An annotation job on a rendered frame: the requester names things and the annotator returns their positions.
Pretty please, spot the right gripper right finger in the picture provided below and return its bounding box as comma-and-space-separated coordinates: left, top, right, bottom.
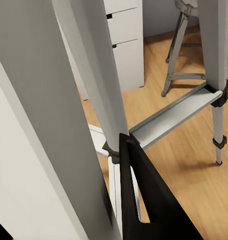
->
119, 133, 203, 240

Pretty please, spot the camera tripod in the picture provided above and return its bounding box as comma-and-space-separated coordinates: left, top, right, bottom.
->
0, 0, 228, 240

